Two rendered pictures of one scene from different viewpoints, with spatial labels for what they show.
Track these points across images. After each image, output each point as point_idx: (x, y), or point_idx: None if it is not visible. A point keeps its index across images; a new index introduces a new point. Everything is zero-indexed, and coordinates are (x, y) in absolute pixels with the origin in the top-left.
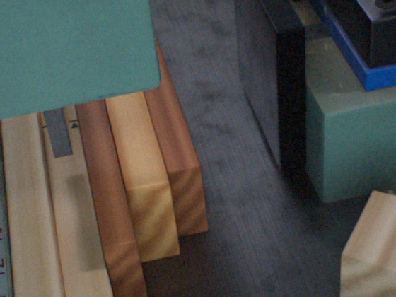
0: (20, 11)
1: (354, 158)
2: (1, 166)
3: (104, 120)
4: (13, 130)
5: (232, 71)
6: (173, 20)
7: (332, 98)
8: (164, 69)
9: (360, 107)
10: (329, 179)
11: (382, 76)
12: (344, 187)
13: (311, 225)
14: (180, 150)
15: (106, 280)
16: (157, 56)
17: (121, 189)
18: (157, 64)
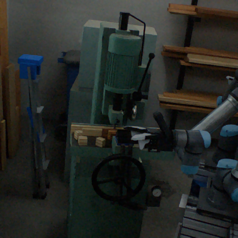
0: (110, 112)
1: (112, 142)
2: (112, 126)
3: (116, 129)
4: (117, 127)
5: None
6: None
7: (114, 136)
8: None
9: (113, 137)
10: (111, 142)
11: (115, 136)
12: (111, 144)
13: (109, 144)
14: (113, 133)
15: (101, 130)
16: (111, 121)
17: (108, 129)
18: (110, 122)
